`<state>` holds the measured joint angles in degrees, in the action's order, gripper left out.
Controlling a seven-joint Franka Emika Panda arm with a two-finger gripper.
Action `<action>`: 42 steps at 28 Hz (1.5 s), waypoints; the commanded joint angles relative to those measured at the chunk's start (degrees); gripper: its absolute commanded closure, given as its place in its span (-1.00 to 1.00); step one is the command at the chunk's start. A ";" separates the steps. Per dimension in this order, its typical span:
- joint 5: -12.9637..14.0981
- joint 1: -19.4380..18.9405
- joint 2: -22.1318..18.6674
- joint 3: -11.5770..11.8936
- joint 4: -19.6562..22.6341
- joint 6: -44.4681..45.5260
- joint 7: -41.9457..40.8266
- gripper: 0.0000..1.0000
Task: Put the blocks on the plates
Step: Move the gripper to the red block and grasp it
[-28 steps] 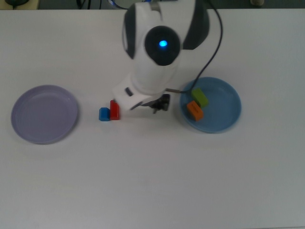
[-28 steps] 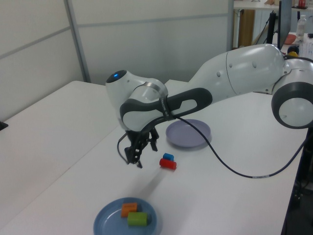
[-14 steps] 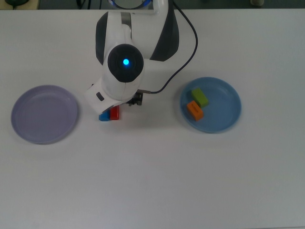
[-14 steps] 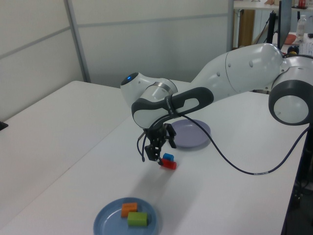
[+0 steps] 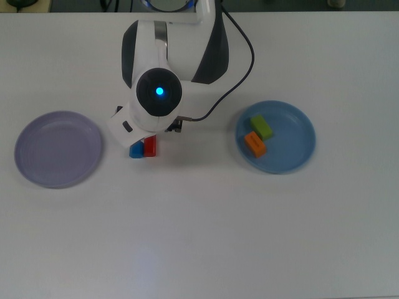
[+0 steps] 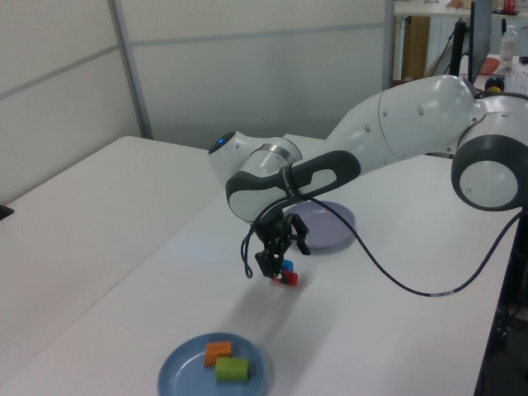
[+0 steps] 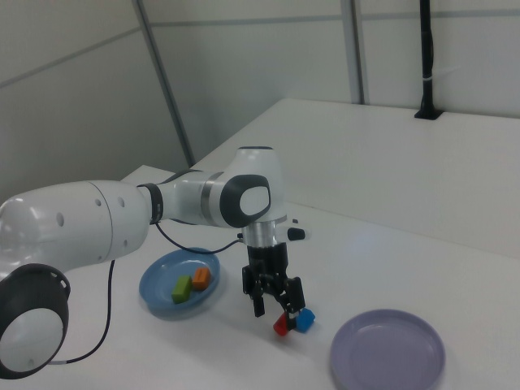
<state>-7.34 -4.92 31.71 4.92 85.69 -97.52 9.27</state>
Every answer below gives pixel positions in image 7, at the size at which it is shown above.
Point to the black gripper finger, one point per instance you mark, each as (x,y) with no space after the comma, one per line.
(258,296)
(293,296)

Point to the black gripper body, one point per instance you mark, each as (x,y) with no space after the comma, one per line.
(268,260)

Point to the blue block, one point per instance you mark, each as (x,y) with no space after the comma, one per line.
(305,321)

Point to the red cylinder block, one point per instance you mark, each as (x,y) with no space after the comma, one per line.
(280,327)

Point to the orange rectangular block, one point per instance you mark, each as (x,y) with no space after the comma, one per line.
(201,278)

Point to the green rectangular block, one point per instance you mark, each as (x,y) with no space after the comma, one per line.
(181,289)

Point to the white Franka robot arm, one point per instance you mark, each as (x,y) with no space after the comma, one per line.
(81,227)

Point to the blue plate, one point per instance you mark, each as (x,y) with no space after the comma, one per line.
(162,280)

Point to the purple plate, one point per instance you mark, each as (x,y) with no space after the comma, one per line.
(386,353)

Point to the black pole with base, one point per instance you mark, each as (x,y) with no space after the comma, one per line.
(426,48)

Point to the slanted grey partition post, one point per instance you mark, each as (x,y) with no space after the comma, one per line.
(164,81)

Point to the upright grey partition post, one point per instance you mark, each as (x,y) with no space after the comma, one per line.
(359,48)

